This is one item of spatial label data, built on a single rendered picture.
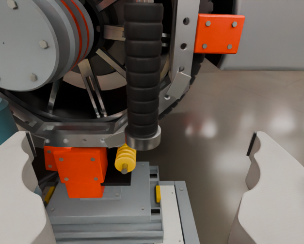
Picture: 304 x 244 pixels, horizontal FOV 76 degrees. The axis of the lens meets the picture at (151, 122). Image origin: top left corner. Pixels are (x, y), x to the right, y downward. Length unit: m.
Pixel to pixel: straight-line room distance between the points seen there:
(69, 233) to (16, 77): 0.67
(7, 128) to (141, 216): 0.55
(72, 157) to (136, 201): 0.38
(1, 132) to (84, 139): 0.19
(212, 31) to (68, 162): 0.45
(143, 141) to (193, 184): 1.03
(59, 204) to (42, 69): 0.67
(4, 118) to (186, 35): 0.37
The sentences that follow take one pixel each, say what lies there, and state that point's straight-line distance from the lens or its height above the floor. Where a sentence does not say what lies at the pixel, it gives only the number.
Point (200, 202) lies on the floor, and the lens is 1.16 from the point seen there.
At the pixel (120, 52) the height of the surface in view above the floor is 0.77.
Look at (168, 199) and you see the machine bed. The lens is 1.04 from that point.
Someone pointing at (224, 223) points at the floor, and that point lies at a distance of 1.12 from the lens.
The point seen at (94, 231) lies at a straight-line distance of 0.89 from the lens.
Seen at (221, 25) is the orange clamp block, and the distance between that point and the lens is 0.43.
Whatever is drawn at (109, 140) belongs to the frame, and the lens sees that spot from 0.50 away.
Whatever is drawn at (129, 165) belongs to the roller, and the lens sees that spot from 0.56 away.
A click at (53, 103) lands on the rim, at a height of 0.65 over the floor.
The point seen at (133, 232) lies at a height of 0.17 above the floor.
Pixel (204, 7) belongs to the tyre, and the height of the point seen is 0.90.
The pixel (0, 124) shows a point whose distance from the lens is 0.44.
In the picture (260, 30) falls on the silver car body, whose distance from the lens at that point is 0.63.
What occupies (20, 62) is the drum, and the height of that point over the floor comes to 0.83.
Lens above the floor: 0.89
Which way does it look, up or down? 30 degrees down
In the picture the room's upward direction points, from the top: 2 degrees clockwise
